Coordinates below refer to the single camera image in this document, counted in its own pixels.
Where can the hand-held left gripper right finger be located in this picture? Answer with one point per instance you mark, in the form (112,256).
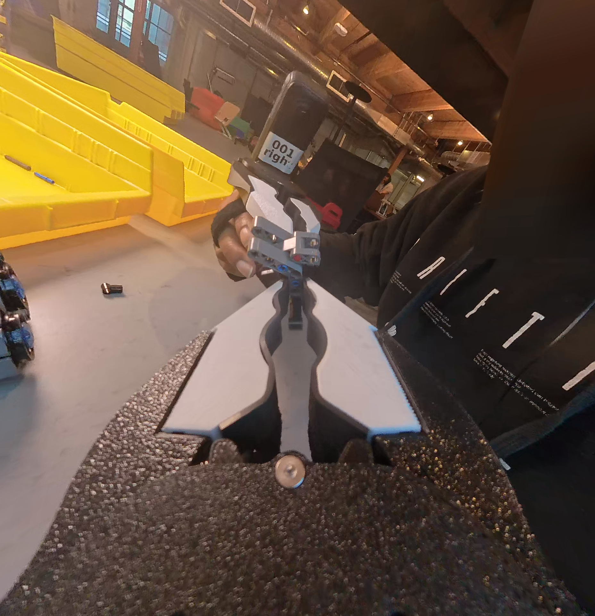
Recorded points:
(360,380)

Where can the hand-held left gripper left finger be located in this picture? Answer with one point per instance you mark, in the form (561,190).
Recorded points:
(220,380)

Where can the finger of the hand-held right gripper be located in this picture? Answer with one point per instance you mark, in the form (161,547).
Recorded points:
(307,219)
(266,202)

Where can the dark grey brick beam assembly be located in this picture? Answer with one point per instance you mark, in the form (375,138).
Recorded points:
(293,308)

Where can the small black connector brick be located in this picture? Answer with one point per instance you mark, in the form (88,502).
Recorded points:
(112,288)

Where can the grey motor block assembly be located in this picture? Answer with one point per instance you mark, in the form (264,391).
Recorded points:
(8,313)

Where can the grey desk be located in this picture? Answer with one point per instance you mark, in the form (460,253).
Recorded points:
(109,361)

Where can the person's right hand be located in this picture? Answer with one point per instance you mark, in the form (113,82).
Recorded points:
(237,245)

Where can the black office chair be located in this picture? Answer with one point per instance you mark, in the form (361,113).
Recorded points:
(345,183)

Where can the white framed ceiling vent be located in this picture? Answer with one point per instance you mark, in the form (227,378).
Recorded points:
(339,85)

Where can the red beanbag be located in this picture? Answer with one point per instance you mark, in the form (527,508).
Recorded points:
(206,101)

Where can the yellow plastic parts bin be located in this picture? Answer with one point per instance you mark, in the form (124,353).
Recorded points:
(182,159)
(114,72)
(85,192)

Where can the person's black hoodie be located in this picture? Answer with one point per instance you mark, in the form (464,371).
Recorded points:
(471,385)

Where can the dark framed window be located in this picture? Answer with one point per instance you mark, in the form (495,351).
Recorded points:
(134,24)

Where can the blue axle pin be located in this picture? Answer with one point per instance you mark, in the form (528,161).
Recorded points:
(43,178)

